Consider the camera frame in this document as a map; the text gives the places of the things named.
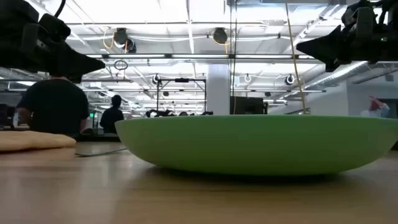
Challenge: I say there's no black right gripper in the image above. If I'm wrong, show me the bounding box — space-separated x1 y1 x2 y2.
295 0 398 73

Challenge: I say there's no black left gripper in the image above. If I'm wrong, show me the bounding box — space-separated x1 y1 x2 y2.
0 0 106 84

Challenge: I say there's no person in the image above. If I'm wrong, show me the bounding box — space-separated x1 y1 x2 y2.
99 94 125 134
359 96 391 119
16 77 91 136

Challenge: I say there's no yellow cloth napkin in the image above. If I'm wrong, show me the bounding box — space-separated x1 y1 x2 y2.
0 130 77 152

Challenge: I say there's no black monitor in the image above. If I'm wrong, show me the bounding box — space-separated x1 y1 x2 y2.
229 96 269 116

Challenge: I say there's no green plate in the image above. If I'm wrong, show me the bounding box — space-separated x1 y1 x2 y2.
114 114 398 177

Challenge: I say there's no silver ceiling duct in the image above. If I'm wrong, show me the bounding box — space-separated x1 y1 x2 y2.
303 60 371 90

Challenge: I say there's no yellow cable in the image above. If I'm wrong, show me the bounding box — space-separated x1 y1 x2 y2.
284 0 308 115

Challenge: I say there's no black ceiling cable reel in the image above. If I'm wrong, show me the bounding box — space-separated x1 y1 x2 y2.
112 27 137 54
211 27 229 45

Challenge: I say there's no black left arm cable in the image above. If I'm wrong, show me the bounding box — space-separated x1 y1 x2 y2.
54 0 67 18

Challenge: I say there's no distant black rig frame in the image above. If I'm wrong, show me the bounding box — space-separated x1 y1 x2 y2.
155 77 207 115

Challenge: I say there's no hanging black cable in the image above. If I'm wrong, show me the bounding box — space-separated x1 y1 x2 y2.
229 0 238 115

